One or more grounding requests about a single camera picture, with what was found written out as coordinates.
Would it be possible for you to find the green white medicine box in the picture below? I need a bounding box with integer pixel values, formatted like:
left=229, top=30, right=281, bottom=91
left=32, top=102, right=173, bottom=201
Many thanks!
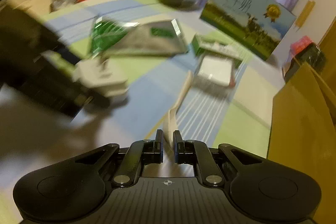
left=191, top=34, right=243, bottom=69

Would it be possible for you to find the brown cardboard box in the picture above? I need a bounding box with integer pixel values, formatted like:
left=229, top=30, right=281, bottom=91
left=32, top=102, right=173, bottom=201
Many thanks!
left=267, top=63, right=335, bottom=223

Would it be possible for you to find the checkered tablecloth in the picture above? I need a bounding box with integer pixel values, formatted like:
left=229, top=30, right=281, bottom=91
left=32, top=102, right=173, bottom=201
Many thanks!
left=0, top=0, right=285, bottom=224

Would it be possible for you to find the silver green tea pouch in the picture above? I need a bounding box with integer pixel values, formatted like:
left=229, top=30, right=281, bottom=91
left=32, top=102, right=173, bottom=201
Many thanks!
left=88, top=16, right=189, bottom=57

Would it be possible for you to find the blue milk carton box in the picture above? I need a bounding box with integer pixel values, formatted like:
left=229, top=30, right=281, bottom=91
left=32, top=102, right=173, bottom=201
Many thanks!
left=201, top=0, right=296, bottom=61

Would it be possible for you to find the white plug adapter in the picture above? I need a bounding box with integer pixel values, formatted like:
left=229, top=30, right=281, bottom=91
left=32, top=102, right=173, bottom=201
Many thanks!
left=72, top=58, right=129, bottom=104

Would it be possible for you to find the beige plastic spoon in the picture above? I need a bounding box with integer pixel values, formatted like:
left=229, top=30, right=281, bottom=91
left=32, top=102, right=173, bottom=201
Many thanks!
left=161, top=71, right=193, bottom=177

